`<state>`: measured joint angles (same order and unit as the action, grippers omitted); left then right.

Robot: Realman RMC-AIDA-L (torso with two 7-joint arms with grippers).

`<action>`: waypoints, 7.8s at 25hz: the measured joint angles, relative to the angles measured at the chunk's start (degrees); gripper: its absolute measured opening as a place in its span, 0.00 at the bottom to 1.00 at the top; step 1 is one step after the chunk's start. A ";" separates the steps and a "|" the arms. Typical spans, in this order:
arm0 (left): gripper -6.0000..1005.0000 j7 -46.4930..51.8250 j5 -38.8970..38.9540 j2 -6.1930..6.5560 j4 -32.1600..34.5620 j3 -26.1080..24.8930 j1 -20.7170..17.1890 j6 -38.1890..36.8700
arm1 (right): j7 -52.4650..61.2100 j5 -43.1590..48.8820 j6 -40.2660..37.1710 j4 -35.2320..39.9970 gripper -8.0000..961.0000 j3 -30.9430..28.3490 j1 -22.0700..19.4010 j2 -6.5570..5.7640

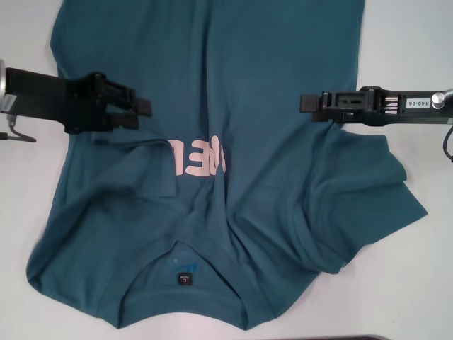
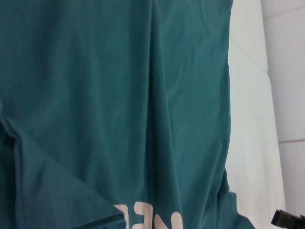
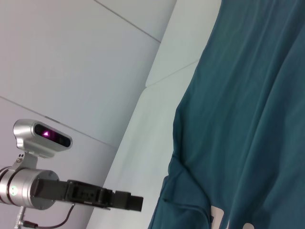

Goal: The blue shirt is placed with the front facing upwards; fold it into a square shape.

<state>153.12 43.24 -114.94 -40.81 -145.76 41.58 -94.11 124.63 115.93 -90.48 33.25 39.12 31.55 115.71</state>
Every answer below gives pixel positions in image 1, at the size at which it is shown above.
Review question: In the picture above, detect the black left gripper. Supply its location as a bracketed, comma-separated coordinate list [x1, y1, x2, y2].
[6, 67, 153, 135]

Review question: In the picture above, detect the right gripper cable with plug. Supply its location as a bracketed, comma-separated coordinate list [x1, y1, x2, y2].
[430, 86, 453, 160]

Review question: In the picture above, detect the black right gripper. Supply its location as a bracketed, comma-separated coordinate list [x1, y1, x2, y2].
[299, 86, 453, 127]

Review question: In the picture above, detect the teal t-shirt with pink lettering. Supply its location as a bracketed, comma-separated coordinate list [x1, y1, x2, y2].
[26, 0, 429, 322]

